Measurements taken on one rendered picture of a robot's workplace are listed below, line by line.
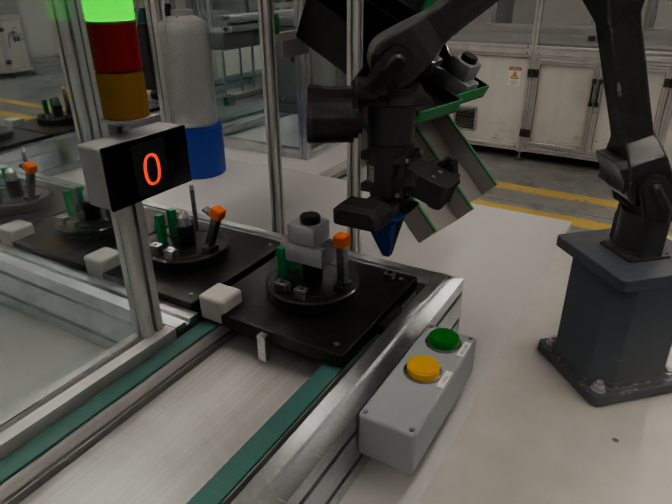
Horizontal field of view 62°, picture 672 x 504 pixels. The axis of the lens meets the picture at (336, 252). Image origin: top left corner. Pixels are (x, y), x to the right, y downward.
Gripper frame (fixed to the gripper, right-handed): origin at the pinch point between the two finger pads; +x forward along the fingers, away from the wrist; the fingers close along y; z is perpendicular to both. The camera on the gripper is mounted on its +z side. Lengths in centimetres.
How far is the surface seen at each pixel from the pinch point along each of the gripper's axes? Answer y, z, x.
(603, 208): 325, 5, 109
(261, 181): 62, -70, 23
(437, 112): 25.5, -3.6, -10.4
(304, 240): -2.1, -11.9, 3.0
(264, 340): -13.0, -11.6, 13.3
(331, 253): 0.6, -9.1, 5.6
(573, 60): 406, -41, 28
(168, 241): -0.7, -41.2, 10.4
